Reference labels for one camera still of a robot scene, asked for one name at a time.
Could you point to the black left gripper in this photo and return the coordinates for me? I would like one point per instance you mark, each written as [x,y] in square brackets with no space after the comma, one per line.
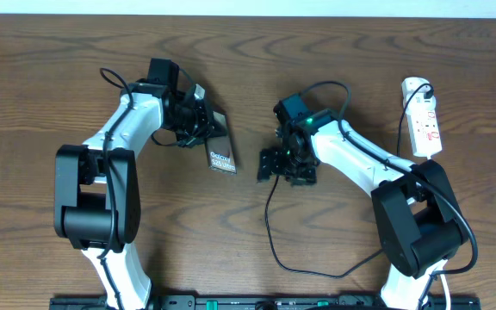
[206,127]

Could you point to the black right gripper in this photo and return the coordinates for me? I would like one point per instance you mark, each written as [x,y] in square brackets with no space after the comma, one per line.
[270,164]

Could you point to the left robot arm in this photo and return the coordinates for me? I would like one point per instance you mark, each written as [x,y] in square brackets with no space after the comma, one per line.
[97,196]

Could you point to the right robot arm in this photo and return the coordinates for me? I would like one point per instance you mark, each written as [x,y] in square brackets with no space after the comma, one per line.
[419,222]

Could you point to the white charger plug adapter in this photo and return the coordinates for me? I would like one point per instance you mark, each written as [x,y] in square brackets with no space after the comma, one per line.
[416,103]

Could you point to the white power strip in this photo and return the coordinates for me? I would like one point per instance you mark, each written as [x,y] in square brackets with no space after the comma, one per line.
[423,128]

